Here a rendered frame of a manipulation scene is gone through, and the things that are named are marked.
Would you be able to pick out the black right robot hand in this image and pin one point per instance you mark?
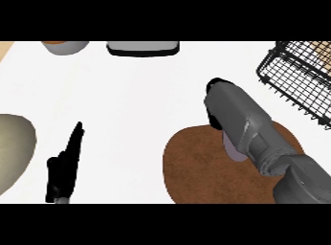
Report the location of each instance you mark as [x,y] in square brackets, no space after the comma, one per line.
[214,119]

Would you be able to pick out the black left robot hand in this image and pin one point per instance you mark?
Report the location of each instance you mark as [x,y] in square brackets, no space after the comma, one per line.
[65,166]

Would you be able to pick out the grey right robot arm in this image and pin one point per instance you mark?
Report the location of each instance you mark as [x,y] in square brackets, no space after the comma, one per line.
[261,143]

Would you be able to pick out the purple eggplant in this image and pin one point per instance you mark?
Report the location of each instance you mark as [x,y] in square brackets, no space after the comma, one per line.
[233,150]

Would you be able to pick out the round brown cutting board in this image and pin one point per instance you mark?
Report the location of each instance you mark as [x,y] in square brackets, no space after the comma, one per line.
[209,172]

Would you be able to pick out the olive green round plate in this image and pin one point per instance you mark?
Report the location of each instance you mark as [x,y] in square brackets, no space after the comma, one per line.
[3,156]

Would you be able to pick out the grey and black appliance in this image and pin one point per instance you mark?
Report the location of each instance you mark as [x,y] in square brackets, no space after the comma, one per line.
[141,48]

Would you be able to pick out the grey bowl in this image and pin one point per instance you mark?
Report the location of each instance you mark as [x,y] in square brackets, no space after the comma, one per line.
[63,47]

